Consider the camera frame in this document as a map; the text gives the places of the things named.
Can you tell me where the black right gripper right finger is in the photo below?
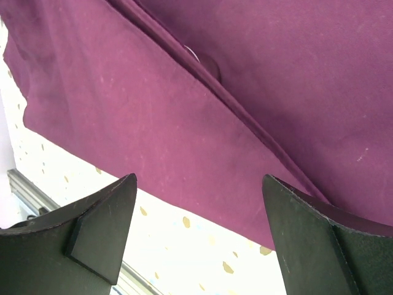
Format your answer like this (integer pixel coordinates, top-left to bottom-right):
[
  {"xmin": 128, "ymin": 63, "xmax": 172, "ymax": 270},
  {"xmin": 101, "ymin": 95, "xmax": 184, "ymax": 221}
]
[{"xmin": 262, "ymin": 175, "xmax": 392, "ymax": 294}]

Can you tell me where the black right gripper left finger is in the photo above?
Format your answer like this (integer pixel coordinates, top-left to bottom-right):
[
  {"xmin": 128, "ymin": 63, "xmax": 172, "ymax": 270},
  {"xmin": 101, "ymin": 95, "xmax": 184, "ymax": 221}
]
[{"xmin": 1, "ymin": 174, "xmax": 137, "ymax": 295}]

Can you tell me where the purple cloth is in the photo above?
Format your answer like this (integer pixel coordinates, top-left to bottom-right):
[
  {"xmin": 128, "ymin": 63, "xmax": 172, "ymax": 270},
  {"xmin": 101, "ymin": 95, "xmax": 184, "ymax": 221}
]
[{"xmin": 1, "ymin": 1, "xmax": 392, "ymax": 247}]

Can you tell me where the stainless steel tray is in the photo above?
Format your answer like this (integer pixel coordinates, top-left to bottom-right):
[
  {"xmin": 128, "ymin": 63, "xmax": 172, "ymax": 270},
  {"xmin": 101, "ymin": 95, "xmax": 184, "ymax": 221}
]
[{"xmin": 184, "ymin": 45, "xmax": 200, "ymax": 62}]

